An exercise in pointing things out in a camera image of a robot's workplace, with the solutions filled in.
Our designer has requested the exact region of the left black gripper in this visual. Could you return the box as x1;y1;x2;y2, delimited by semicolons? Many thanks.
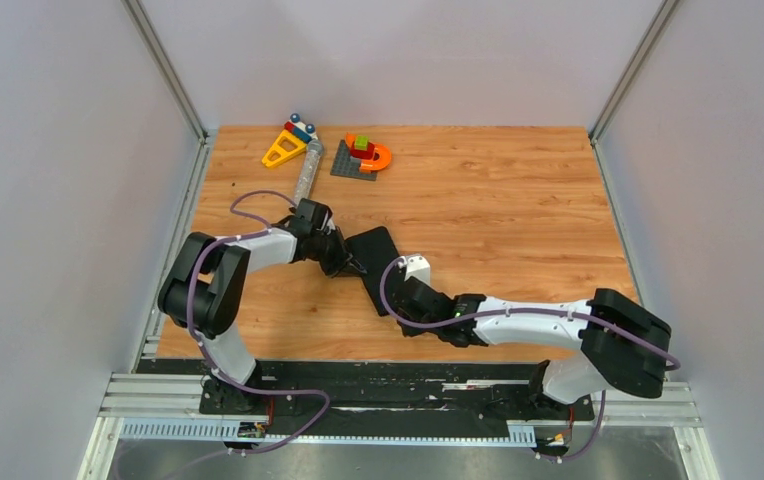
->
309;225;363;277

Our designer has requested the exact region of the black zip tool case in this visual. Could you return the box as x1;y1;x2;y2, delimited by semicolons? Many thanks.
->
346;226;400;317

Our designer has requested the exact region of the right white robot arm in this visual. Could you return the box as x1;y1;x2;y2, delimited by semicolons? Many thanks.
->
379;276;681;418

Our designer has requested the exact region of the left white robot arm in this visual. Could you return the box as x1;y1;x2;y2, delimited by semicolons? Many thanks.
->
157;225;368;413

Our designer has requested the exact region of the grey building block baseplate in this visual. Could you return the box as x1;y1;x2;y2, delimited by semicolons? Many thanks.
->
330;140;378;181

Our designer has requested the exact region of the orange curved toy block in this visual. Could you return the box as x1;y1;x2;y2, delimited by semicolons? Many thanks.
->
345;133;392;173

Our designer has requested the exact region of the red toy block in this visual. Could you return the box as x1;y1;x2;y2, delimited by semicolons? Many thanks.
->
349;142;376;161

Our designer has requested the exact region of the silver glitter cylinder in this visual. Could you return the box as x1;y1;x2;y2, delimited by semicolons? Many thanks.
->
293;139;325;204

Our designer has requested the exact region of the green toy cube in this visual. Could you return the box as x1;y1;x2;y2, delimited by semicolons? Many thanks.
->
353;135;369;151

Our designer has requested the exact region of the yellow triangle toy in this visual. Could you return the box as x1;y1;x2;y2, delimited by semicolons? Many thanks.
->
261;130;308;169

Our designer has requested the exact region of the red blue toy car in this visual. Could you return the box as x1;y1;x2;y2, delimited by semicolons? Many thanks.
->
283;113;318;144

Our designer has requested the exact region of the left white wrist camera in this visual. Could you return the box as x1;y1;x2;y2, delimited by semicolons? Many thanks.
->
290;198;334;236

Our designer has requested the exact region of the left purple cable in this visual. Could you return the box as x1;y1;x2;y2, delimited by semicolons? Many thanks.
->
185;190;332;458

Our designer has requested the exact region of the purple cable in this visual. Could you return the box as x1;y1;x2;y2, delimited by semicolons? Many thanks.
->
185;190;332;458
379;254;681;463

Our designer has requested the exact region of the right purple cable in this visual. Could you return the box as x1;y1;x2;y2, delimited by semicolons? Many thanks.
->
379;254;681;463

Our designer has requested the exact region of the aluminium frame rail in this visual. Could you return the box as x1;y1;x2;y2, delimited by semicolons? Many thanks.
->
121;0;209;143

